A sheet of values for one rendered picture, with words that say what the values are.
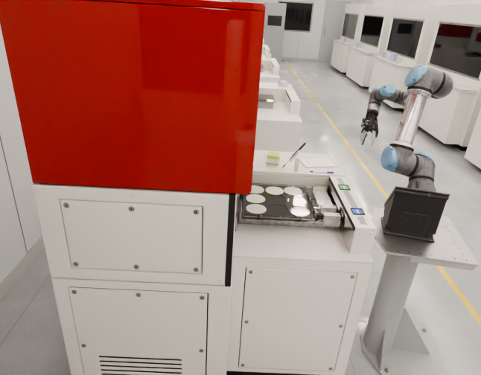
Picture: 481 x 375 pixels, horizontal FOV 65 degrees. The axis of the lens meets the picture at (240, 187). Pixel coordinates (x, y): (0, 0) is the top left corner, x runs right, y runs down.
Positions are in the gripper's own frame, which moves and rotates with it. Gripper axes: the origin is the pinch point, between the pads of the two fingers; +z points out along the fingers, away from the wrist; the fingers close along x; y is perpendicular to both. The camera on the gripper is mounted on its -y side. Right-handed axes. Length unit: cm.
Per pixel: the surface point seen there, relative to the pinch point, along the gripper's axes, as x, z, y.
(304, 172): -21.4, 30.2, 28.9
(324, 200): -6, 45, 29
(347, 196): 8, 43, 33
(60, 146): -40, 67, 156
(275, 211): -17, 60, 57
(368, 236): 27, 63, 46
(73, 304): -58, 122, 121
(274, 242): -10, 76, 62
